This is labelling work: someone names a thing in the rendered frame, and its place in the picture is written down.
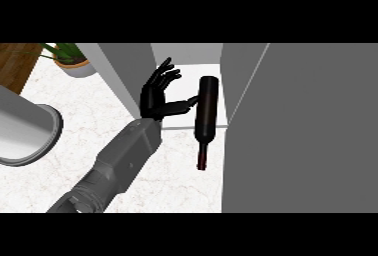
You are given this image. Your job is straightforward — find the grey cabinet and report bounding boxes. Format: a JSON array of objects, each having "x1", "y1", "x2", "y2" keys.
[{"x1": 75, "y1": 43, "x2": 272, "y2": 131}]

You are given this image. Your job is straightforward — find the grey cylindrical appliance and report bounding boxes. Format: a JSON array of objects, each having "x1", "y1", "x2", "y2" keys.
[{"x1": 0, "y1": 84, "x2": 65, "y2": 167}]

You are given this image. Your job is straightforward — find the dark wine bottle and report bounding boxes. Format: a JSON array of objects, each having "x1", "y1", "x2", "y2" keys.
[{"x1": 192, "y1": 75, "x2": 221, "y2": 172}]

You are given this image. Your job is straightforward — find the brown wooden board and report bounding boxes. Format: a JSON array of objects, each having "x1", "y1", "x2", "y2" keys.
[{"x1": 0, "y1": 43, "x2": 46, "y2": 96}]

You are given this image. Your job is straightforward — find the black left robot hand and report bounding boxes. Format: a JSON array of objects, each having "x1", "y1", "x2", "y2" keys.
[{"x1": 139, "y1": 56, "x2": 201, "y2": 122}]

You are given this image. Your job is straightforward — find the pale plant pot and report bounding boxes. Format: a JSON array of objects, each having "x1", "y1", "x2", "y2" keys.
[{"x1": 52, "y1": 58, "x2": 97, "y2": 79}]

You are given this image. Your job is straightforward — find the green plant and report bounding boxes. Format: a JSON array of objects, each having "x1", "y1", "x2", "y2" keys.
[{"x1": 40, "y1": 43, "x2": 88, "y2": 65}]

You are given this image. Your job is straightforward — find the dark grey cabinet door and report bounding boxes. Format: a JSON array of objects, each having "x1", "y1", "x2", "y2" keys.
[{"x1": 220, "y1": 43, "x2": 378, "y2": 214}]

